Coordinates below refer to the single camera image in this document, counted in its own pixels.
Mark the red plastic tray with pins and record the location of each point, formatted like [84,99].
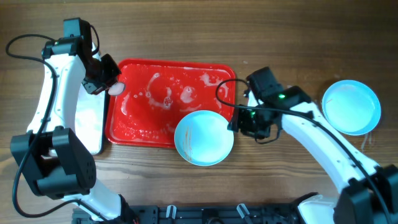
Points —
[159,93]

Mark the black soapy water tray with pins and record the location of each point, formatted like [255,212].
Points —
[89,120]

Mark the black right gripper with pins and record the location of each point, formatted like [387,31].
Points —
[241,121]

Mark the pink green sponge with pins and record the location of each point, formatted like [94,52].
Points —
[116,89]

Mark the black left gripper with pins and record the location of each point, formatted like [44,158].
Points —
[101,83]

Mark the light blue plate top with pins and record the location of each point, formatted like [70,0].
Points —
[351,107]

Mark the light blue plate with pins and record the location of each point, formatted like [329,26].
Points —
[202,138]
[351,107]

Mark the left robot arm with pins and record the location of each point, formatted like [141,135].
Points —
[50,156]

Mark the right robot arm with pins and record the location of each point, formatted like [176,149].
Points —
[367,191]

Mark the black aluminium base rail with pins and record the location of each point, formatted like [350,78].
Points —
[242,213]

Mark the light blue plate bottom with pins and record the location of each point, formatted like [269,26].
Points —
[202,138]

